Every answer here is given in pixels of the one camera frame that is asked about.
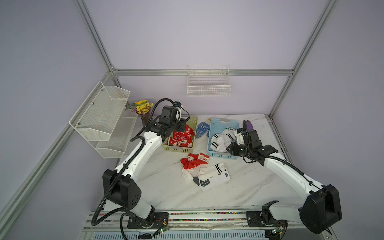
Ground white sock black stripes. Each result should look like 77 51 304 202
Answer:
209 128 237 153

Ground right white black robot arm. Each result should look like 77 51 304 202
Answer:
227 121 343 234

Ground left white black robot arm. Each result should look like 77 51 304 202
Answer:
91 98 189 228

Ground green plastic basket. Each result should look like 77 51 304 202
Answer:
162 116 198 153

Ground blue plastic basket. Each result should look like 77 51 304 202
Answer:
207 118 240 160

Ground dark glass vase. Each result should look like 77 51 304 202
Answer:
140 112 152 126

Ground blue dotted work glove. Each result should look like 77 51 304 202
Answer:
195 119 211 139

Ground yellow flower bouquet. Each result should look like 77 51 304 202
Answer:
128 100 154 115

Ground small red santa sock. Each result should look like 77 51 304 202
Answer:
181 153 210 170

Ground white two-tier mesh shelf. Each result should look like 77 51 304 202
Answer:
69 82 138 159

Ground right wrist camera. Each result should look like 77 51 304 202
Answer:
236 128 245 145

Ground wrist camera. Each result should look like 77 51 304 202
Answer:
175 102 182 121
236 128 245 145

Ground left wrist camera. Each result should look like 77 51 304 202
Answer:
175 102 182 121

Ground purple trowel pink handle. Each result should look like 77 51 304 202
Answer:
243 120 254 132

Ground white wire wall basket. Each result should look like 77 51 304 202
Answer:
187 65 232 97

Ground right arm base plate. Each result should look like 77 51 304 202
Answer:
246 211 288 228

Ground aluminium rail bench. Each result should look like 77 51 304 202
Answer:
80 210 336 240

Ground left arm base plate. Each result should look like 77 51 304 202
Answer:
127 212 170 229

